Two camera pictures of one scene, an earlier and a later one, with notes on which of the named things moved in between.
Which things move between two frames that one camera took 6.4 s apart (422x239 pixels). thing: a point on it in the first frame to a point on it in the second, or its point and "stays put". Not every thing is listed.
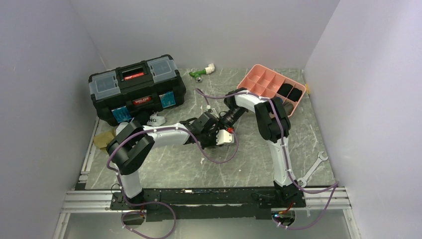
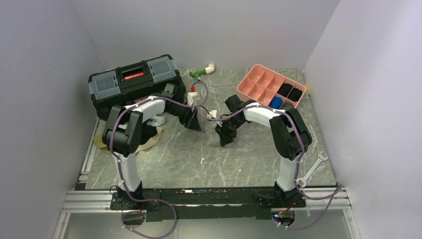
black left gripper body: x=208 y=140 to x=183 y=113
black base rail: x=189 y=205 stays put
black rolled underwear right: x=295 y=94 stays put
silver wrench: x=321 y=158 stays put
